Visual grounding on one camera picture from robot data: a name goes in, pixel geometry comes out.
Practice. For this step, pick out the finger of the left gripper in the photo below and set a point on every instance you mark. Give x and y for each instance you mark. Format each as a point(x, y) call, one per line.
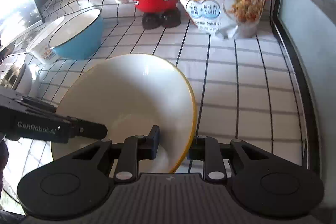
point(86, 129)

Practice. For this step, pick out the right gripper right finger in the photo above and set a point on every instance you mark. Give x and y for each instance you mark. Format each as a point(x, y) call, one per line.
point(261, 182)

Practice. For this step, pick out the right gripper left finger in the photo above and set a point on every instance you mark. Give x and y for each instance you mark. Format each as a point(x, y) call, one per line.
point(81, 181)

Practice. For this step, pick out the white plate yellow rim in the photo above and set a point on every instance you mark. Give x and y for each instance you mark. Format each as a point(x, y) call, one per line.
point(129, 94)

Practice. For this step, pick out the white paper noodle bowl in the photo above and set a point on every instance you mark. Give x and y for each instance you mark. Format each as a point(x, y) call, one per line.
point(39, 46)

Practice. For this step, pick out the blue enamel bowl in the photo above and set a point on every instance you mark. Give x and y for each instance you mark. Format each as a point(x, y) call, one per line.
point(80, 37)

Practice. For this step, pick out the black gloved left hand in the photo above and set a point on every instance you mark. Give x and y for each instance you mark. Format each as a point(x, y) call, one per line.
point(4, 155)

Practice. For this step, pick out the silver microwave appliance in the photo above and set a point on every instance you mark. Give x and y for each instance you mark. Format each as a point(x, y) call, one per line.
point(310, 24)

